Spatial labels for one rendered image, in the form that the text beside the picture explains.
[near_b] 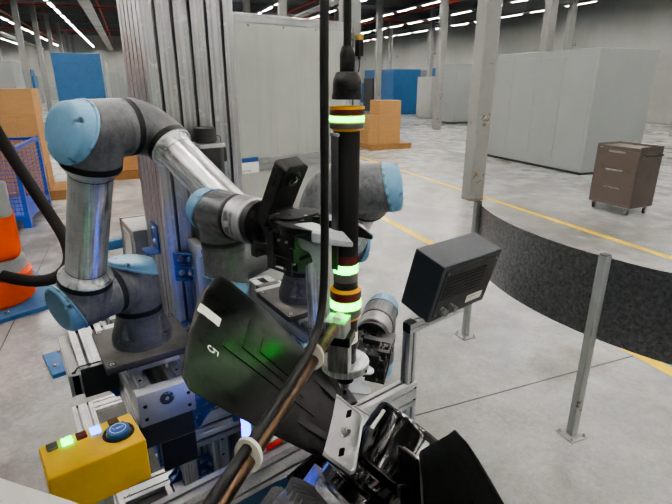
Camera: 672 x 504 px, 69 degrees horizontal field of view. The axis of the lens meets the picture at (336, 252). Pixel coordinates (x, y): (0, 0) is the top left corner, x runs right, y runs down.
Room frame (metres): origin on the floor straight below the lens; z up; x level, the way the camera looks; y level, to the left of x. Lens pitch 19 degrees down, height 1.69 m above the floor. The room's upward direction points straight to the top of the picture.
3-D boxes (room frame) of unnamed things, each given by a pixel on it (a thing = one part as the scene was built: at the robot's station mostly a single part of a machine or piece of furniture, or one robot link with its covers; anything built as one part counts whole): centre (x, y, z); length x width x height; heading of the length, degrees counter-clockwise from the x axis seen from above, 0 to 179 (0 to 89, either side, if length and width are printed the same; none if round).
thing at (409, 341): (1.23, -0.21, 0.96); 0.03 x 0.03 x 0.20; 38
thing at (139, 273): (1.16, 0.52, 1.20); 0.13 x 0.12 x 0.14; 148
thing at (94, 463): (0.72, 0.44, 1.02); 0.16 x 0.10 x 0.11; 128
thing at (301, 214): (0.70, 0.08, 1.47); 0.12 x 0.08 x 0.09; 48
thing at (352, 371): (0.61, -0.01, 1.34); 0.09 x 0.07 x 0.10; 163
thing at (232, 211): (0.75, 0.14, 1.48); 0.08 x 0.05 x 0.08; 138
